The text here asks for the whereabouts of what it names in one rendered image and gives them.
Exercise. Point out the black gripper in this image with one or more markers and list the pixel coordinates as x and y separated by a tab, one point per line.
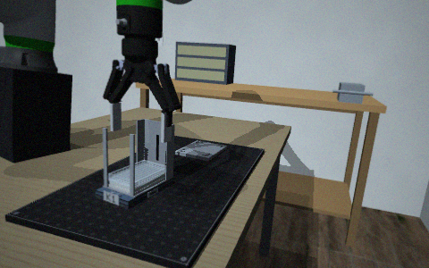
140	70

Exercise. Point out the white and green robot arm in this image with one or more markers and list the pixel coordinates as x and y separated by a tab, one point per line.
29	29

